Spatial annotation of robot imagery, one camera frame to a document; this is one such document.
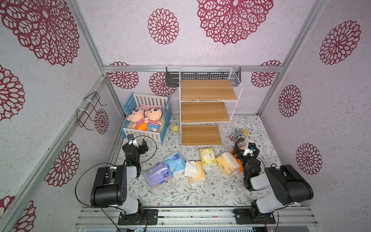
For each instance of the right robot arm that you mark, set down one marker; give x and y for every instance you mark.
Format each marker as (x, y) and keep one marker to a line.
(287, 185)

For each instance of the white wire three-tier shelf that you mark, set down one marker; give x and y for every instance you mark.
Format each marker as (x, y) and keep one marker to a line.
(208, 99)

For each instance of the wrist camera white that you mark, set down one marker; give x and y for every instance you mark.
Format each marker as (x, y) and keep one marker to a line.
(132, 140)
(249, 152)

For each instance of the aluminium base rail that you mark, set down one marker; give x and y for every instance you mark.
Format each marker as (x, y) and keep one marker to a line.
(198, 219)

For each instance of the orange tissue pack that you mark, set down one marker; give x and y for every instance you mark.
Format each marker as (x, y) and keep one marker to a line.
(236, 153)

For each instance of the green tissue pack bottom shelf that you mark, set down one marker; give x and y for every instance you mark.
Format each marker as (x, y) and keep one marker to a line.
(207, 156)

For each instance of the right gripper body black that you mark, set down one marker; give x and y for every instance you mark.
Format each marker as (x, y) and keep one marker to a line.
(242, 151)

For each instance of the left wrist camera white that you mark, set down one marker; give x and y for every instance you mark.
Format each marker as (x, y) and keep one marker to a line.
(132, 140)

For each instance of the grey plush toy with scissors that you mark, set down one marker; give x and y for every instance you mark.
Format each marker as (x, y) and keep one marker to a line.
(239, 135)

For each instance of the beige tissue pack bottom shelf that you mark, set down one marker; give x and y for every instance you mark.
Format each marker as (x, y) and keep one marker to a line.
(194, 171)

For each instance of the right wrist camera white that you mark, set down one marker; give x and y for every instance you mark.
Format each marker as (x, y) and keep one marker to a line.
(249, 152)

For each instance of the purple tissue pack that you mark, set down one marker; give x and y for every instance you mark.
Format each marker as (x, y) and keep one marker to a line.
(158, 175)

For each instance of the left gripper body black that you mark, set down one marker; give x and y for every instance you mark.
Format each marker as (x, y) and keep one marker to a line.
(141, 150)

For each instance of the yellow tissue pack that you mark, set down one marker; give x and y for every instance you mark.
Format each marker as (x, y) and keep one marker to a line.
(228, 163)

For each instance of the plush doll orange outfit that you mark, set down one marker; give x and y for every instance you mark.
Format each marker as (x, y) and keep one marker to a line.
(137, 118)

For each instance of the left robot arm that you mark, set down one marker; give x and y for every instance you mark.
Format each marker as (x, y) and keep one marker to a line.
(110, 188)

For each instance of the black wire wall rack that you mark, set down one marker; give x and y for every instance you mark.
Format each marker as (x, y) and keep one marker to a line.
(84, 114)

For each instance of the light blue tissue pack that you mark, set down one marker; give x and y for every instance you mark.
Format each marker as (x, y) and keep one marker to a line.
(176, 164)

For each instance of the plush doll pink hat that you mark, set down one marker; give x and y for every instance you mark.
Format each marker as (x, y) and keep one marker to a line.
(153, 115)

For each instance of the blue white toy crib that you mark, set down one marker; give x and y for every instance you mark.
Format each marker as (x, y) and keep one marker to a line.
(137, 100)

